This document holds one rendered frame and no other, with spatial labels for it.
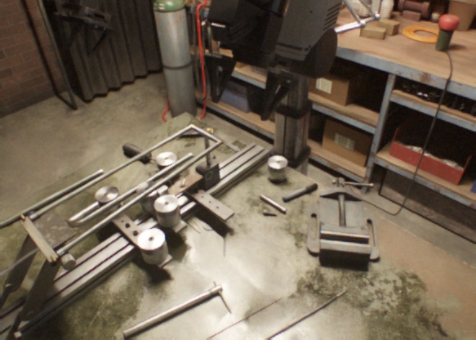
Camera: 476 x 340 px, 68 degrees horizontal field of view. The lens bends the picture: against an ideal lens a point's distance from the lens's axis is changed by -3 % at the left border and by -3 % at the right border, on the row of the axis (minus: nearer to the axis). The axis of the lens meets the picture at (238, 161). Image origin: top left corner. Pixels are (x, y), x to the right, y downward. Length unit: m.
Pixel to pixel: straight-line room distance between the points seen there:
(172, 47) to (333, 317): 2.15
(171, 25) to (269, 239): 1.92
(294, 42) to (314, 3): 0.13
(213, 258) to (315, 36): 0.67
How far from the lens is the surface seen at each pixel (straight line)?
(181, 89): 2.70
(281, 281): 0.75
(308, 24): 1.08
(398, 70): 1.80
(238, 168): 0.94
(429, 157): 1.99
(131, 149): 1.05
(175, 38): 2.55
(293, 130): 1.29
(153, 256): 0.72
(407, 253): 0.84
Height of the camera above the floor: 1.51
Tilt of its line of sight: 39 degrees down
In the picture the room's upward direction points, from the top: 2 degrees counter-clockwise
